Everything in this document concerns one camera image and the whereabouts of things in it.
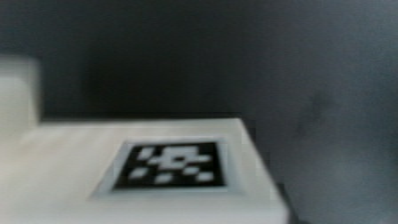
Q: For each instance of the white drawer box front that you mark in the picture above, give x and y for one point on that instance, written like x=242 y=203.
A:
x=125 y=172

